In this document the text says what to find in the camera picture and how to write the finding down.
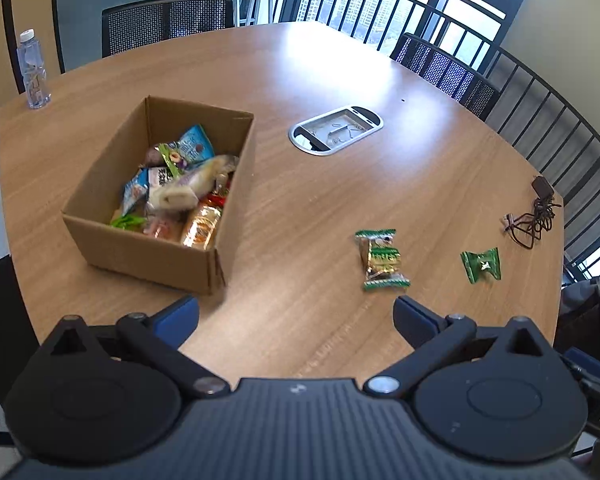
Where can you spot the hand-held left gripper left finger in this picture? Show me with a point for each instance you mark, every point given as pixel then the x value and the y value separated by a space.
pixel 177 317

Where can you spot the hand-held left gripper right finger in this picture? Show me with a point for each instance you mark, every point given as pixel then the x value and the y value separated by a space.
pixel 415 320

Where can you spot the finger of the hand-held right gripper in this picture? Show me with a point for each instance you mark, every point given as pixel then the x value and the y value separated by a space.
pixel 585 362

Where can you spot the green nut bar packet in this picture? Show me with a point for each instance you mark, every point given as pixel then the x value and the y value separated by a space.
pixel 382 260

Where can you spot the cardboard box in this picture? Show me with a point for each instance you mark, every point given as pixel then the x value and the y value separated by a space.
pixel 130 260

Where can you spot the pink snack packet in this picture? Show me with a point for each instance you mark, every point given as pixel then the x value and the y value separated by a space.
pixel 162 227

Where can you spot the orange snack packet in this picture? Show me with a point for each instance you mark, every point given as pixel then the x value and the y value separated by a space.
pixel 200 225

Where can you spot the small bright green snack packet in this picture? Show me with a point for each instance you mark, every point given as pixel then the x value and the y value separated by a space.
pixel 127 221

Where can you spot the red snack packet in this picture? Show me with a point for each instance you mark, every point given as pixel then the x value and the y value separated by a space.
pixel 219 195

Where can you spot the long white bread packet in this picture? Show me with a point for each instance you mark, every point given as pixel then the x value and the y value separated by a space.
pixel 190 187

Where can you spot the blue snack packet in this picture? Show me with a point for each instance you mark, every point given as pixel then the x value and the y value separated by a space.
pixel 135 190

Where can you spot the dark and white snack packet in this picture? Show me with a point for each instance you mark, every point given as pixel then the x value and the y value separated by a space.
pixel 160 177

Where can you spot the purple bun packet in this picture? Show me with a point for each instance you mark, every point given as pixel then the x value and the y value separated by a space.
pixel 152 156

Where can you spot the blue and green fruit packet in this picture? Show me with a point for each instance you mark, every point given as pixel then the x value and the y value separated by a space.
pixel 195 145

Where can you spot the black backpack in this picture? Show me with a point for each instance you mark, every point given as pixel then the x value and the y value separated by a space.
pixel 587 320

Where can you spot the green twisted candy wrapper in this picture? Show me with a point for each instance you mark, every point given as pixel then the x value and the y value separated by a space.
pixel 481 265

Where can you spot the black mesh office chair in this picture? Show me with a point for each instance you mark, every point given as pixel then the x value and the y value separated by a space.
pixel 0 310
pixel 165 22
pixel 445 72

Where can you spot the black metal railing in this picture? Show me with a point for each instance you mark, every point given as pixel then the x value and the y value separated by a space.
pixel 550 87

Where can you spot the clear plastic water bottle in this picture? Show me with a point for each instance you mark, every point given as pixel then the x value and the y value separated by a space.
pixel 34 75

